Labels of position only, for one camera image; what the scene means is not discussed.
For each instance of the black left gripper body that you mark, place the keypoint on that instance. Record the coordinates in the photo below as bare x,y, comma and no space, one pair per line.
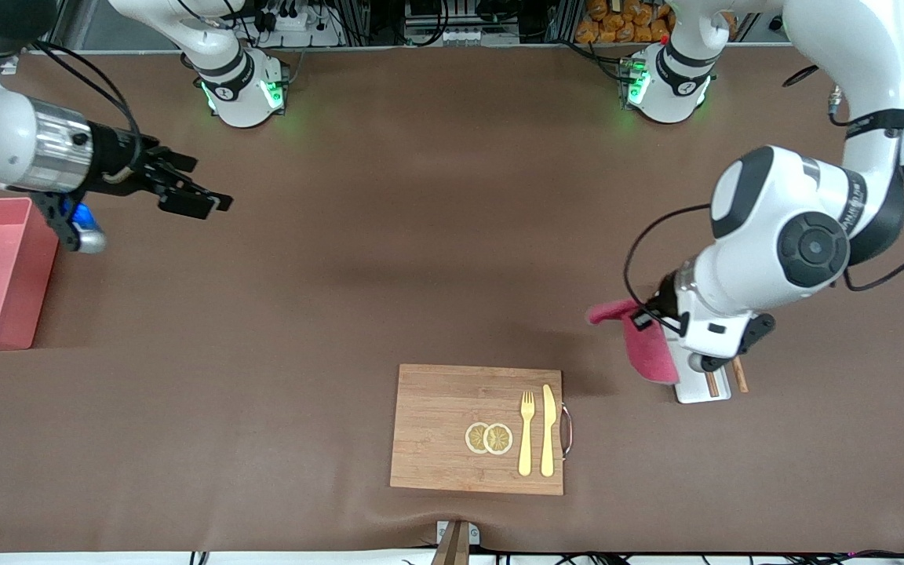
665,303

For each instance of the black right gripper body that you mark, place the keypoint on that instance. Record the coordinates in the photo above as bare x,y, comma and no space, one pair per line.
120,155

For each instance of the pink cloth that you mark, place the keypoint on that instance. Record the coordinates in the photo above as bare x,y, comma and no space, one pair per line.
652,357

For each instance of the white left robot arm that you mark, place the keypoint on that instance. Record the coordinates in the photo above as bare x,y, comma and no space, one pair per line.
781,235

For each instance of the white rectangular tray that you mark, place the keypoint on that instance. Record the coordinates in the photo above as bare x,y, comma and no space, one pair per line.
691,390

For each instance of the brown wooden chopstick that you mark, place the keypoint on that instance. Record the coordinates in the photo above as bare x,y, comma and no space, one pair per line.
739,377
712,383

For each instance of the yellow wooden knife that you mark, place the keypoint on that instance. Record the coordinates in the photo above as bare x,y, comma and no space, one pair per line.
548,431

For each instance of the white power strip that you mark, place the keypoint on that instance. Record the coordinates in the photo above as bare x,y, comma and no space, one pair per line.
295,23

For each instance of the yellow wooden fork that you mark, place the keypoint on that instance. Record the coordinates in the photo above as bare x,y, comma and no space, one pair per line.
526,439

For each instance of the lemon slice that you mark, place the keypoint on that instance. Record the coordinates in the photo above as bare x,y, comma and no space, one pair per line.
499,439
473,438

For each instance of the bamboo cutting board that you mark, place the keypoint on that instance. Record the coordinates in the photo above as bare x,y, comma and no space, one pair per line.
444,428

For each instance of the orange snack bags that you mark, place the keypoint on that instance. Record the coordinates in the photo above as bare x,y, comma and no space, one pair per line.
617,20

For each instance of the grey bracket with brown post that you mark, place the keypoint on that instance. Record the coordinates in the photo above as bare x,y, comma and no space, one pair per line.
454,541

